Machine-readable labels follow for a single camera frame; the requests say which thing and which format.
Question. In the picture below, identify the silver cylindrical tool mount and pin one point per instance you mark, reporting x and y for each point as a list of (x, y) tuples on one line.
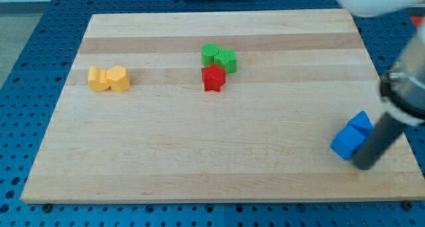
[(402, 87)]

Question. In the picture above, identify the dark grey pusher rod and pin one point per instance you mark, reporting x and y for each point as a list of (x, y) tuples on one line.
[(385, 132)]

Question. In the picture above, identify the blue triangle block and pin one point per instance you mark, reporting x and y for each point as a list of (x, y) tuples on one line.
[(361, 123)]

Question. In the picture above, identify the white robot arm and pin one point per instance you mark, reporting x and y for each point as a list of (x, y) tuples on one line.
[(373, 8)]

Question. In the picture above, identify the yellow heart block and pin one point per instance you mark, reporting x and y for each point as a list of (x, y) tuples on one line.
[(97, 79)]

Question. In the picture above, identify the blue cube block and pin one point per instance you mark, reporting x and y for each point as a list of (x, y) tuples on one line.
[(347, 141)]

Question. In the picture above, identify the wooden board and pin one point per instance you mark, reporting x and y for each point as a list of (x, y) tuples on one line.
[(265, 137)]

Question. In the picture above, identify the green star block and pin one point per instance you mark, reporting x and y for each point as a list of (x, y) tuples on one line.
[(226, 59)]

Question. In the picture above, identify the red star block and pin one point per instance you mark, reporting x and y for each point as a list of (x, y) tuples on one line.
[(213, 77)]

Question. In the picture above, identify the green cylinder block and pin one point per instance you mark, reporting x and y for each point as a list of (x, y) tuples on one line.
[(208, 52)]

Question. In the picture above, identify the yellow pentagon block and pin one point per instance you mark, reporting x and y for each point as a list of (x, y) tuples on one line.
[(118, 79)]

